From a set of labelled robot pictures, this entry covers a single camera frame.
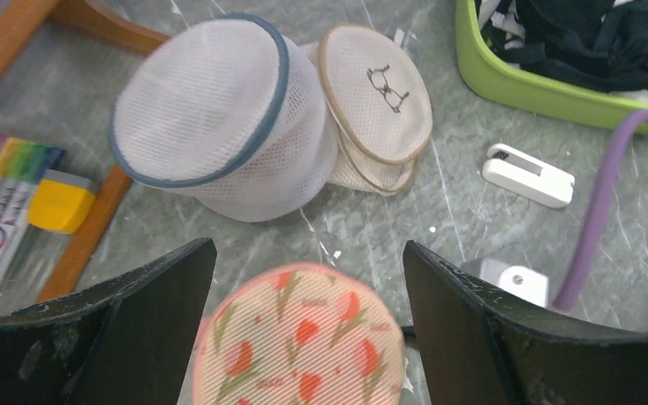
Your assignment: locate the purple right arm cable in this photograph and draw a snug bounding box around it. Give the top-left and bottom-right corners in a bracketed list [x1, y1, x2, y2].
[550, 109, 648, 312]

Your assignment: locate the white plastic clip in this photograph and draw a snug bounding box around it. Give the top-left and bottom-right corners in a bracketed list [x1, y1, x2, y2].
[481, 143, 575, 209]

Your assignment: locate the black clothes pile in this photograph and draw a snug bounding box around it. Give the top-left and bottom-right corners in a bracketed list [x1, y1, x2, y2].
[475, 1, 648, 97]

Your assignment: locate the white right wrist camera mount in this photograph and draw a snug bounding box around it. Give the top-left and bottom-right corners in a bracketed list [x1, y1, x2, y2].
[462, 256, 549, 307]

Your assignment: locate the white blue-rimmed mesh bag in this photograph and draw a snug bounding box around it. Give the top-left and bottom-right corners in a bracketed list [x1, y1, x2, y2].
[109, 13, 338, 223]

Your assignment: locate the beige mesh bag with glasses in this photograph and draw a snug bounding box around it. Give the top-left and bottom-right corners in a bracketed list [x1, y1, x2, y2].
[303, 24, 433, 196]

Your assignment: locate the pink floral mesh laundry bag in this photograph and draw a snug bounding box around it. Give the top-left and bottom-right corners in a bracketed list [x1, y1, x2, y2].
[192, 262, 406, 404]

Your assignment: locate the orange wooden shelf rack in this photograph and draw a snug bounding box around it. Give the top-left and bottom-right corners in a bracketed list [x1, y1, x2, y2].
[0, 0, 169, 302]

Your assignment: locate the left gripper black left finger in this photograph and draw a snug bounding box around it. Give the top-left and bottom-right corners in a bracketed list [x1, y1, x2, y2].
[0, 238, 217, 404]

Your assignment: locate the green plastic basket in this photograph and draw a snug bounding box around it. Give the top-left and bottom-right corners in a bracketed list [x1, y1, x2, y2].
[455, 0, 648, 129]

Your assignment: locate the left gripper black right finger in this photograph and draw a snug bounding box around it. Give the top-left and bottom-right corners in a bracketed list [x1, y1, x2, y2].
[402, 240, 648, 404]

